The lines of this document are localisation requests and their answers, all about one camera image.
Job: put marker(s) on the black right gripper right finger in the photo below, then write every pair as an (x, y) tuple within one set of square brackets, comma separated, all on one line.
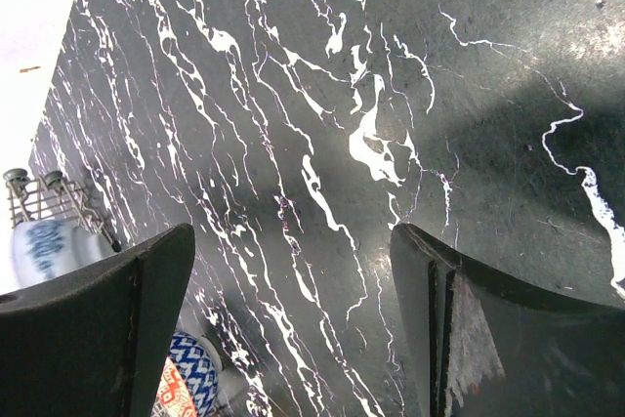
[(485, 343)]

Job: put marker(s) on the grey wire dish rack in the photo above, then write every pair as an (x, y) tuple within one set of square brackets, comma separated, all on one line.
[(56, 196)]

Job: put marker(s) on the red geometric patterned bowl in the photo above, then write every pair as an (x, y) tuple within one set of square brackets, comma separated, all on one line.
[(189, 383)]

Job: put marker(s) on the blue patterned bowl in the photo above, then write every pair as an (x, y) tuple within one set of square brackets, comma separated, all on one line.
[(46, 249)]

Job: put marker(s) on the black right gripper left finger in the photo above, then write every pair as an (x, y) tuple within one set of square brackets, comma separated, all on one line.
[(93, 342)]

